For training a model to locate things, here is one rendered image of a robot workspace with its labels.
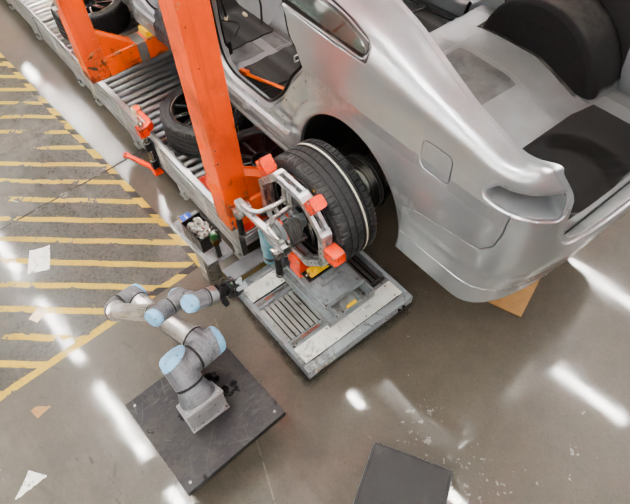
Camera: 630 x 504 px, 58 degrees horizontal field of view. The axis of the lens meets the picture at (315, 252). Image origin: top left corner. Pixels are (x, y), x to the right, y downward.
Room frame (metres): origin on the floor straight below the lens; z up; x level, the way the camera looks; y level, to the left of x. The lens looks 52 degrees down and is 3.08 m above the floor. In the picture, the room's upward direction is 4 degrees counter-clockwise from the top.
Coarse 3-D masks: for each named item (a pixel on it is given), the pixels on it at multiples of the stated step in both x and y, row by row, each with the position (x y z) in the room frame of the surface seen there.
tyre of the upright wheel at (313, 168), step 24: (312, 144) 2.17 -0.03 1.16; (288, 168) 2.06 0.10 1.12; (312, 168) 1.99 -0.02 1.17; (336, 168) 1.98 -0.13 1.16; (312, 192) 1.90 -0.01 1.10; (336, 192) 1.87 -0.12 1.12; (360, 192) 1.90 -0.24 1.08; (336, 216) 1.78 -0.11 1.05; (360, 216) 1.82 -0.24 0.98; (336, 240) 1.76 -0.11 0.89; (360, 240) 1.78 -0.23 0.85
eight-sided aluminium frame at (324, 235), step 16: (272, 176) 2.02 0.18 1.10; (288, 176) 2.00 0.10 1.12; (272, 192) 2.15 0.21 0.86; (288, 192) 1.92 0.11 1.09; (304, 192) 1.88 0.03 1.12; (304, 208) 1.82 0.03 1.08; (320, 224) 1.79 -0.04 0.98; (288, 240) 2.00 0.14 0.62; (320, 240) 1.72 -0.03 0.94; (304, 256) 1.88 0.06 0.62; (320, 256) 1.73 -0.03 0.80
